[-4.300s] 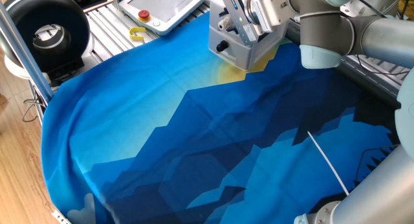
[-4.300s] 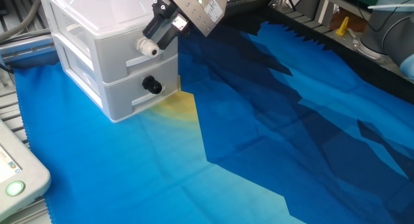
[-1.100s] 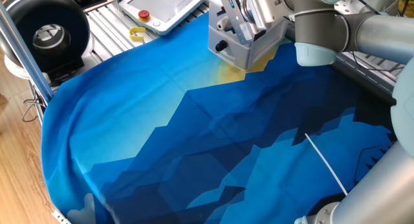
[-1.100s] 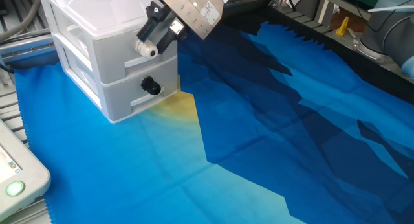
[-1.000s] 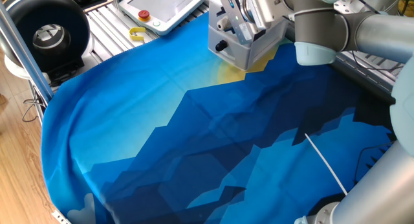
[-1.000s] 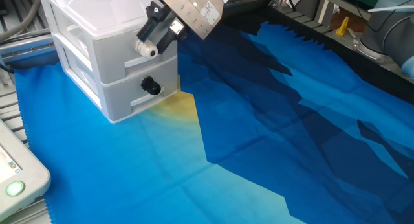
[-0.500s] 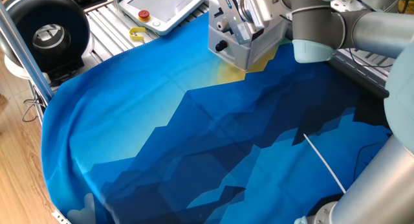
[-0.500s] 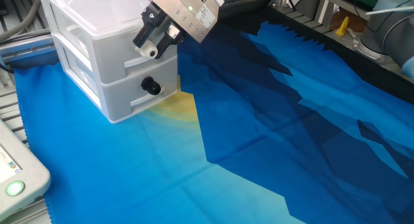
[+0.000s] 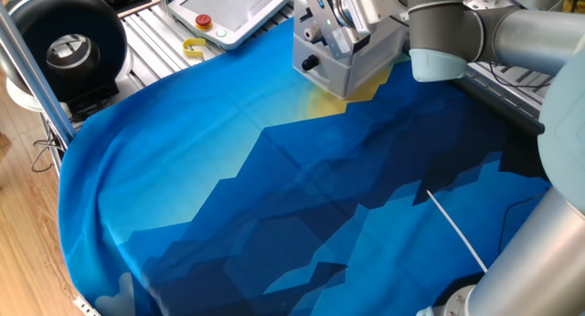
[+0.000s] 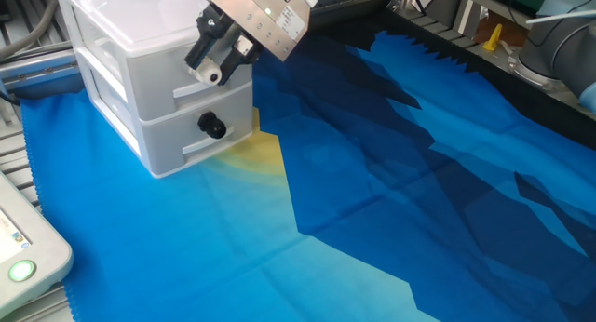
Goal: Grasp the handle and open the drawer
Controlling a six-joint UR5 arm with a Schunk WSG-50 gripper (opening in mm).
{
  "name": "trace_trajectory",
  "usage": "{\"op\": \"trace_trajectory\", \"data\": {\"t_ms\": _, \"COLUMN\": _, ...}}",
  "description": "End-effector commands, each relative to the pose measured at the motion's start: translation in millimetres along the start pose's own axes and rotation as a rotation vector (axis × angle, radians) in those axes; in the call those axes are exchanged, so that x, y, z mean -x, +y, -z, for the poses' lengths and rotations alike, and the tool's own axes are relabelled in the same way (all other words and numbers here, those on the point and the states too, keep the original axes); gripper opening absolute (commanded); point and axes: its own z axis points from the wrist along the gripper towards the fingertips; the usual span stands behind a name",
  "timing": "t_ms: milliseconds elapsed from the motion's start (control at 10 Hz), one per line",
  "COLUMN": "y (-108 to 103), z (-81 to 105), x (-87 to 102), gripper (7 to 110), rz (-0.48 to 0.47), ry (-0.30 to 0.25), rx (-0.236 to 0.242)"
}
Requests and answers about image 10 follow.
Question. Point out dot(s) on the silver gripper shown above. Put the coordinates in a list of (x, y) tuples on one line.
[(261, 19)]

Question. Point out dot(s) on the drawer with white knob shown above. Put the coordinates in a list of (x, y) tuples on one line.
[(153, 84)]

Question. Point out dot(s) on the white plastic drawer cabinet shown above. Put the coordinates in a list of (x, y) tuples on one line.
[(130, 15)]

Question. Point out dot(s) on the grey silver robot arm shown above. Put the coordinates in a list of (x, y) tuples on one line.
[(554, 47)]

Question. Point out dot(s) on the drawer with black knob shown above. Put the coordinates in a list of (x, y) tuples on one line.
[(163, 143)]

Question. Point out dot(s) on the blue mountain print cloth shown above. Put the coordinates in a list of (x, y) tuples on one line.
[(186, 243)]

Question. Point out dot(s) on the yellow plastic wedge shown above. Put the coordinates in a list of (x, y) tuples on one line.
[(493, 40)]

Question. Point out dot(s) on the white teach pendant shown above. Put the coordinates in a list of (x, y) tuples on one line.
[(42, 252)]

